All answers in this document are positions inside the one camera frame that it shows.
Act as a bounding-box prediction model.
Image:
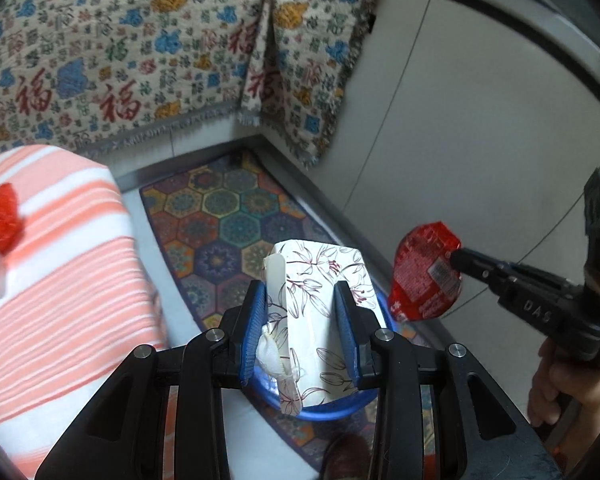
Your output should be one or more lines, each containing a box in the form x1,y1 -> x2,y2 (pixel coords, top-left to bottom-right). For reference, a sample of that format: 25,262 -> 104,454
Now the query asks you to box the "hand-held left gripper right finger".
334,281 -> 563,480

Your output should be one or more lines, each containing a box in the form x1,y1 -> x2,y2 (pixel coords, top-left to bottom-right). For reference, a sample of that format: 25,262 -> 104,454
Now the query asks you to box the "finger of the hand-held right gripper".
450,247 -> 581,301

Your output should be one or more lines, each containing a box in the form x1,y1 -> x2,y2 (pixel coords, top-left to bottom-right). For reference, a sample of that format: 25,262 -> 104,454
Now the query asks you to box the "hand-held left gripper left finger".
35,280 -> 268,480

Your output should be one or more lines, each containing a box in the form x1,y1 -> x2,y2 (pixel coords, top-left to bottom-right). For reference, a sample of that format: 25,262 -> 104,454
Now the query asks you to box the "white floral tissue pack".
257,240 -> 381,416

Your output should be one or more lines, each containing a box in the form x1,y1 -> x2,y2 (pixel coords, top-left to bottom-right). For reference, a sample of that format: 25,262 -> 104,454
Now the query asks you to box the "red foil wrapper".
387,221 -> 465,322

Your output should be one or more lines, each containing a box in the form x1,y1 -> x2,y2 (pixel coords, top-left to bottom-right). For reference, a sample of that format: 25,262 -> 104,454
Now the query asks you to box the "blue plastic mesh basket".
240,290 -> 396,422

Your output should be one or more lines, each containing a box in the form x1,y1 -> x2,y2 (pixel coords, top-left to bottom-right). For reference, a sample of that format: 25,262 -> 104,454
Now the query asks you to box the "red jelly cup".
0,183 -> 21,253

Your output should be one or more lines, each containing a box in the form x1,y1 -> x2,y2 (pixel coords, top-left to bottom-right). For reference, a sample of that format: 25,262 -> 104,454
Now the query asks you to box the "person's right hand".
527,342 -> 600,428

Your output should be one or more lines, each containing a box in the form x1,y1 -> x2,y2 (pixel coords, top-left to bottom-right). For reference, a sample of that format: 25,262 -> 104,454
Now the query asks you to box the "dark red slipper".
324,432 -> 376,480

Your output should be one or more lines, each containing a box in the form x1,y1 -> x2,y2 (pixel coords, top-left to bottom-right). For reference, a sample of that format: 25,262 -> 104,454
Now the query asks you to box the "colourful hexagon floor mat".
140,150 -> 436,471

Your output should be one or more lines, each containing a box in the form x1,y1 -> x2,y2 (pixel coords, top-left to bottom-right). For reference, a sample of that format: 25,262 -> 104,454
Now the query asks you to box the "grey kitchen counter cabinet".
260,0 -> 600,341

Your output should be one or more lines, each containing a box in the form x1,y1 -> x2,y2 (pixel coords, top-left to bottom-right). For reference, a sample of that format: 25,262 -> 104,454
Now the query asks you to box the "orange striped tablecloth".
0,145 -> 168,480

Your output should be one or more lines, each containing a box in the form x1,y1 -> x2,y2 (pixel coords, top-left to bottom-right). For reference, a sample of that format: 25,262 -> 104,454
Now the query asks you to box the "small printed blanket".
237,0 -> 386,168

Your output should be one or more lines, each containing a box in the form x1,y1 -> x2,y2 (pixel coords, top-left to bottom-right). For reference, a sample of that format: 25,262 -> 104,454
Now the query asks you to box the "large printed blanket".
0,0 -> 281,161

